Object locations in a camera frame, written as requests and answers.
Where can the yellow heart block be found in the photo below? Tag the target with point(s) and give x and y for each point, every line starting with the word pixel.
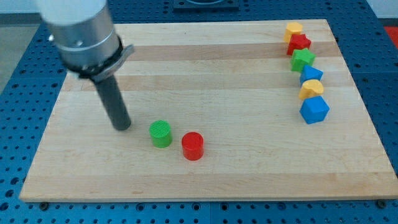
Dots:
pixel 311 88

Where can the blue cube block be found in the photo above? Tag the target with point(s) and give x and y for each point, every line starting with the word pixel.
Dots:
pixel 314 110

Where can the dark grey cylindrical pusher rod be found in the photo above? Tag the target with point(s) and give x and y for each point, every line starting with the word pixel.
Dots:
pixel 113 103

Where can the yellow hexagon block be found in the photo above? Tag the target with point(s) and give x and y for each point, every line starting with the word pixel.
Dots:
pixel 292 28

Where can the blue triangle block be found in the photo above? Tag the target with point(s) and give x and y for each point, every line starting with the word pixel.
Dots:
pixel 310 73

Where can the wooden board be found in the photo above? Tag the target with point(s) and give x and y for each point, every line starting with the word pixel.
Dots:
pixel 232 83

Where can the green cylinder block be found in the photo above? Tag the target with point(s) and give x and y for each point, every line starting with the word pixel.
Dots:
pixel 160 133

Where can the green star block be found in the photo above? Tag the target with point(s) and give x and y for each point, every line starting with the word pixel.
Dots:
pixel 300 58

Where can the red cylinder block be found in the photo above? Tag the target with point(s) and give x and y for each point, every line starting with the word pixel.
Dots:
pixel 193 146

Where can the red star block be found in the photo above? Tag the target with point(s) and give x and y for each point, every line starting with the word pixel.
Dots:
pixel 298 42

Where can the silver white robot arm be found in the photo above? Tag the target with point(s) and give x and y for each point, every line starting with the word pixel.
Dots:
pixel 89 45

